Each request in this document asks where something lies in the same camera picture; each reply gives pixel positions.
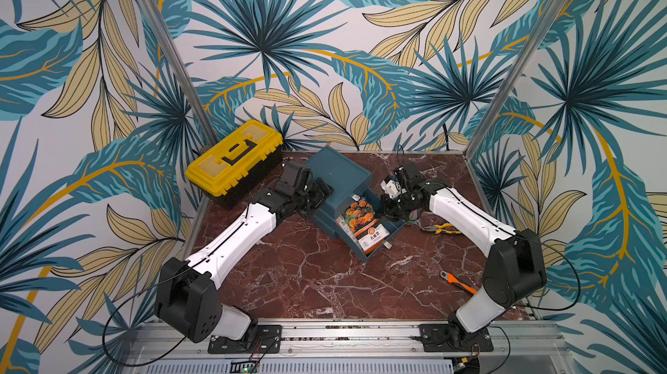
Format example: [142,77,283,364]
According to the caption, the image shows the teal drawer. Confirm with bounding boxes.
[317,185,369,218]
[335,190,405,262]

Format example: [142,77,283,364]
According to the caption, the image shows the teal top drawer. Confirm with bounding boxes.
[317,185,369,218]

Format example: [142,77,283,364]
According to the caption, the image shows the teal three-drawer cabinet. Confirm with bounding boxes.
[303,145,406,263]

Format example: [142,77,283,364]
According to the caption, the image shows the orange fruit seed bag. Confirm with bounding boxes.
[335,196,390,256]

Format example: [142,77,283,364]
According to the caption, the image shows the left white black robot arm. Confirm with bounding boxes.
[156,179,334,343]

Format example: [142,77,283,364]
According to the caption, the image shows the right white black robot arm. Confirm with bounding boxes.
[380,180,547,335]

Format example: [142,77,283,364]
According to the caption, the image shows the yellow black toolbox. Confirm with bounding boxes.
[185,120,283,210]

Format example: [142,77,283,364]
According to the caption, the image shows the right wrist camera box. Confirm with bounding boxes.
[380,163,422,200]

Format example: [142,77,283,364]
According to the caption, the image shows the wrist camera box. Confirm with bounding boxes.
[275,162,310,197]
[380,163,422,200]

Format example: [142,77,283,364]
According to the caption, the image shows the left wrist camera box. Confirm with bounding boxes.
[275,162,310,197]

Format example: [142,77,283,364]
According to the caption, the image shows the yellow handled pliers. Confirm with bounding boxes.
[420,223,461,234]

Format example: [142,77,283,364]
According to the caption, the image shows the left aluminium corner post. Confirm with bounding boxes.
[137,0,219,146]

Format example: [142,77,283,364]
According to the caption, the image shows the aluminium corner post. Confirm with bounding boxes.
[464,0,568,163]
[137,0,219,146]

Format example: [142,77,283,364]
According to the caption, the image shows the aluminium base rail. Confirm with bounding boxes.
[122,318,577,373]

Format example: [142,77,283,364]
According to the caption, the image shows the right aluminium corner post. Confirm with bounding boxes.
[464,0,568,163]

